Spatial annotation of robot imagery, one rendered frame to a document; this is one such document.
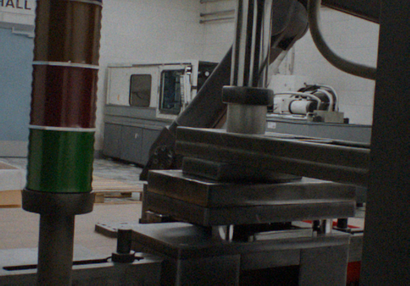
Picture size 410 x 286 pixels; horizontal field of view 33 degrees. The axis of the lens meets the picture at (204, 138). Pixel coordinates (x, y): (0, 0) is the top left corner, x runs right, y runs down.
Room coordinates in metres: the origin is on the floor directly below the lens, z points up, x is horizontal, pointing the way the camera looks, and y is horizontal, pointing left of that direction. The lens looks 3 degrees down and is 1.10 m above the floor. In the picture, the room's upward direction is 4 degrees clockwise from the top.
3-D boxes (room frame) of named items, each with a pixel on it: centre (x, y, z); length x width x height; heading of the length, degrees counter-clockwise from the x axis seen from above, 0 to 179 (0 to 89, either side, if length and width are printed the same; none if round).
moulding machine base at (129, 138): (10.02, -0.08, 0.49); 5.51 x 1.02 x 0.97; 31
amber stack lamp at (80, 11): (0.39, 0.08, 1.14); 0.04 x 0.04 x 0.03
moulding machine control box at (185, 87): (9.61, 0.28, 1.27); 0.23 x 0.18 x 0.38; 121
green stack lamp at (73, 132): (0.39, 0.08, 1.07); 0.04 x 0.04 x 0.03
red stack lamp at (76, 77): (0.39, 0.08, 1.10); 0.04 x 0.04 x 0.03
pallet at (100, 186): (7.37, 1.29, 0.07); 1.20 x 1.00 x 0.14; 123
